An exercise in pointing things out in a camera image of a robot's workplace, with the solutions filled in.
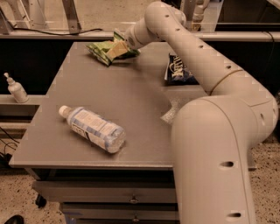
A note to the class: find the grey drawer cabinet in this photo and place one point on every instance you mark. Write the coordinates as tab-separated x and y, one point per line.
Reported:
103	196

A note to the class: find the clear plastic water bottle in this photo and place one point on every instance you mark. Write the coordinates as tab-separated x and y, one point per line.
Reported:
96	129

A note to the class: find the black caster wheel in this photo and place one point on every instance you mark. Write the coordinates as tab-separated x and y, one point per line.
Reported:
40	201

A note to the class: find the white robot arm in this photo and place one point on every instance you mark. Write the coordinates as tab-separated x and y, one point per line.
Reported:
210	136

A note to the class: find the grey metal frame post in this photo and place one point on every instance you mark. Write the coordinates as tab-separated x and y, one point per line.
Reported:
188	6

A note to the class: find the white pump dispenser bottle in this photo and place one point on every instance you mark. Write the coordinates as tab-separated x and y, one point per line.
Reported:
16	90

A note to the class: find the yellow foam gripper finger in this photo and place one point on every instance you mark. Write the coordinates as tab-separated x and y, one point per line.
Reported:
117	50

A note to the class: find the round drawer knob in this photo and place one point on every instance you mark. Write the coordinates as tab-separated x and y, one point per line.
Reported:
133	200

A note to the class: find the blue Kettle chip bag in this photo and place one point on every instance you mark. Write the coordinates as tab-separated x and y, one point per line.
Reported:
176	73

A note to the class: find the green jalapeno chip bag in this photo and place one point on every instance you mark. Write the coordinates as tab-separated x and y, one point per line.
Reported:
99	49

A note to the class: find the grey metal frame leg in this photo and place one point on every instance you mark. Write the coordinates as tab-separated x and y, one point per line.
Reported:
73	22

